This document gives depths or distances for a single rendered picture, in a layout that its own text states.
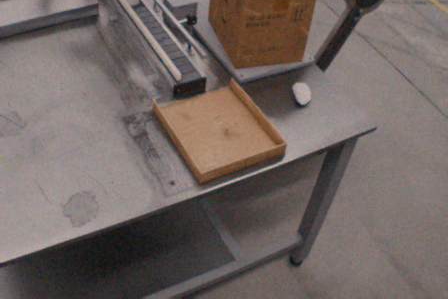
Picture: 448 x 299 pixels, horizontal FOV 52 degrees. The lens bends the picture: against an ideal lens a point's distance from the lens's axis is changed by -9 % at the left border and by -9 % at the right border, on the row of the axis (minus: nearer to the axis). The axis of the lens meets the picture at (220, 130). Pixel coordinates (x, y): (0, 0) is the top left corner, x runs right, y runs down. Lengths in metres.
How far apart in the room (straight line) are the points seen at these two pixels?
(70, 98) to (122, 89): 0.16
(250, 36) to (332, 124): 0.36
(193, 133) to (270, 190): 1.05
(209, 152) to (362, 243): 1.16
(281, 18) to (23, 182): 0.88
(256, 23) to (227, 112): 0.28
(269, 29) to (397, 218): 1.28
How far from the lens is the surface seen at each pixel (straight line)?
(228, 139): 1.36
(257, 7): 1.47
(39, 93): 1.54
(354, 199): 2.44
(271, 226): 2.23
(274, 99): 1.52
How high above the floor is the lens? 1.80
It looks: 44 degrees down
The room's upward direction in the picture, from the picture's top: 8 degrees clockwise
